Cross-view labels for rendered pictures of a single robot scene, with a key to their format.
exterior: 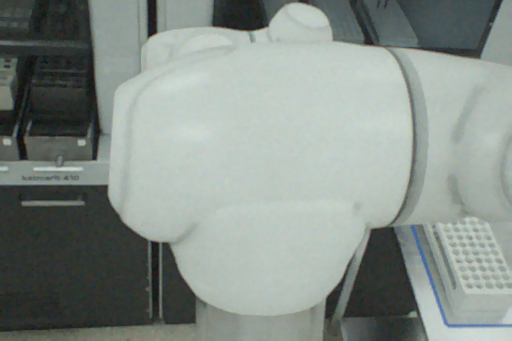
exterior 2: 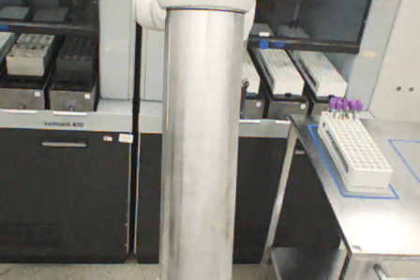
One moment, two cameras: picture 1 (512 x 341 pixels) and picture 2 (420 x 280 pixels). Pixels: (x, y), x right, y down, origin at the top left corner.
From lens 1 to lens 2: 0.37 m
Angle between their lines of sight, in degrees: 14
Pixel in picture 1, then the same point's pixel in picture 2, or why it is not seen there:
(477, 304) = (364, 181)
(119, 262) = (107, 198)
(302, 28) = not seen: outside the picture
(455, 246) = (347, 147)
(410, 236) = (316, 149)
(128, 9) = (124, 5)
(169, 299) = (142, 235)
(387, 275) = (306, 220)
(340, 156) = not seen: outside the picture
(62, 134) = (74, 90)
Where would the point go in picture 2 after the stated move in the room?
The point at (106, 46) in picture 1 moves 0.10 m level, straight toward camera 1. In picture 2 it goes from (108, 31) to (109, 42)
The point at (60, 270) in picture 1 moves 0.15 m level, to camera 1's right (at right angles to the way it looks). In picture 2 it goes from (64, 204) to (104, 211)
